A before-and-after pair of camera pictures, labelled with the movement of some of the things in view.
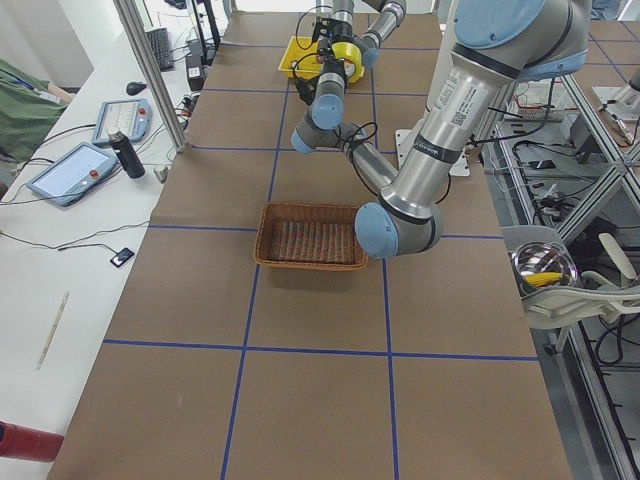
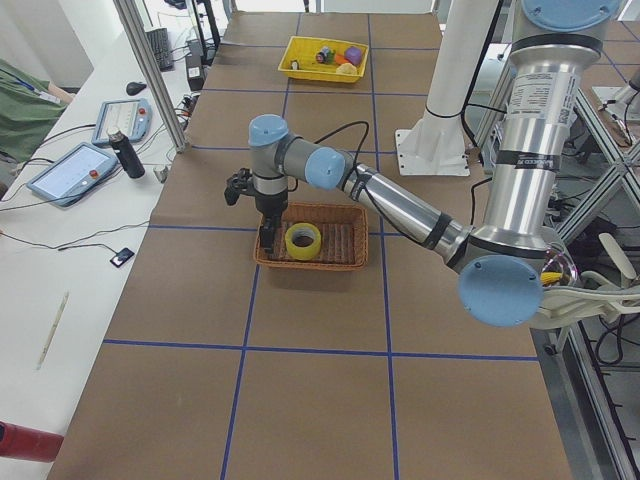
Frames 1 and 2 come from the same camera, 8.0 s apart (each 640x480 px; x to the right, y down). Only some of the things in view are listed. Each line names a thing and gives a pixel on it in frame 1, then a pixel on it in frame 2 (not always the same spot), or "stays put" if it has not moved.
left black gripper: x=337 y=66 -> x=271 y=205
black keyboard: x=159 y=41 stays put
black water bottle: x=126 y=153 stays put
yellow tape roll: x=346 y=50 -> x=303 y=241
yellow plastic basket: x=300 y=58 stays put
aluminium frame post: x=133 y=20 stays put
